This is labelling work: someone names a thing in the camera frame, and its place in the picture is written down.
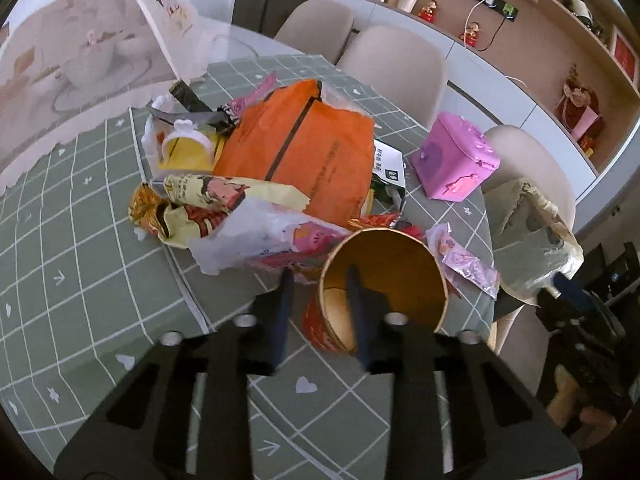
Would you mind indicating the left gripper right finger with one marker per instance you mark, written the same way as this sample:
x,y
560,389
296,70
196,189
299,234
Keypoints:
x,y
374,336

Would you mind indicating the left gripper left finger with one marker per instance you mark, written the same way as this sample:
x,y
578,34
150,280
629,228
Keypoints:
x,y
267,338

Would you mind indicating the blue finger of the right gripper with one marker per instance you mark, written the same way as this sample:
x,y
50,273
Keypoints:
x,y
572,292

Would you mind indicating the paper noodle cup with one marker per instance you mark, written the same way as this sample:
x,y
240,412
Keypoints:
x,y
391,262

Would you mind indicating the pink Kleenex tissue pack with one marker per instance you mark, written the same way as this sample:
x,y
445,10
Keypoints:
x,y
459,266

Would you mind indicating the yellow snack wrapper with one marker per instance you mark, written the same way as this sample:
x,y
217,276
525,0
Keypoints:
x,y
184,206

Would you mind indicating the red snack bag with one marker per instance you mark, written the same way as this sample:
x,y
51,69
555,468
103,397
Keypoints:
x,y
387,221

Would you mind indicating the pink candy wrapper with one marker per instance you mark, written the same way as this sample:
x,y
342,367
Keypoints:
x,y
235,109

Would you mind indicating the trash bin with yellow bag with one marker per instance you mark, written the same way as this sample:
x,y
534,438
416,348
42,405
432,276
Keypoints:
x,y
531,242

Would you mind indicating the white plastic bag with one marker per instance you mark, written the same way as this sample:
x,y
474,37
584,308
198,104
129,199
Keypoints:
x,y
270,237

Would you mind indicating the white green carton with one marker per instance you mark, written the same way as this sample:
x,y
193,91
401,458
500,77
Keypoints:
x,y
388,181

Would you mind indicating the beige chair near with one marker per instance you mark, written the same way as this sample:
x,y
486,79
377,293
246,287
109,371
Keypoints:
x,y
523,157

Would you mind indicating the beige chair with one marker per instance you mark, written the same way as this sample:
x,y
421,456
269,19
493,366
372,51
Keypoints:
x,y
523,157
318,27
401,66

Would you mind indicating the orange plastic bag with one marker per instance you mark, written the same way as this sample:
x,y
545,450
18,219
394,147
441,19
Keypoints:
x,y
295,137

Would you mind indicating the red gift bouquet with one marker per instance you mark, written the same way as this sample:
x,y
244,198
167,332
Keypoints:
x,y
579,111

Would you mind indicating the yellow white toy chair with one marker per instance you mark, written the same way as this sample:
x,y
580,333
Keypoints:
x,y
188,149

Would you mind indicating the green checkered tablecloth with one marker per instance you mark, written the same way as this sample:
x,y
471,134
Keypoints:
x,y
84,294

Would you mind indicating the white cabinet counter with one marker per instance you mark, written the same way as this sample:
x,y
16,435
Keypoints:
x,y
489,95

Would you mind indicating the black foil wrapper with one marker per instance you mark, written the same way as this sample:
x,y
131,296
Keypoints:
x,y
222,120

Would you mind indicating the red framed picture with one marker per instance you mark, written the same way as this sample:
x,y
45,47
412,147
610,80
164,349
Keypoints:
x,y
624,55

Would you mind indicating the beige chair middle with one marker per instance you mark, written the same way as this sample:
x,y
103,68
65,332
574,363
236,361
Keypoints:
x,y
401,66

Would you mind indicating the red figurine right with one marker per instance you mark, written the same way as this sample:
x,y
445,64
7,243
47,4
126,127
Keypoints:
x,y
470,34

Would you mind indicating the red figurine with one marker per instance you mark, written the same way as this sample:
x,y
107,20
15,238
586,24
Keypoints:
x,y
470,34
428,12

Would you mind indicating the wine bottle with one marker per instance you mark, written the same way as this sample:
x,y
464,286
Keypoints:
x,y
581,11

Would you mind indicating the beige chair far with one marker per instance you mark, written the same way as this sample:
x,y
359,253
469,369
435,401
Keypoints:
x,y
318,27

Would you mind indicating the red figurine left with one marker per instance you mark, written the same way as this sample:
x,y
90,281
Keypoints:
x,y
428,12

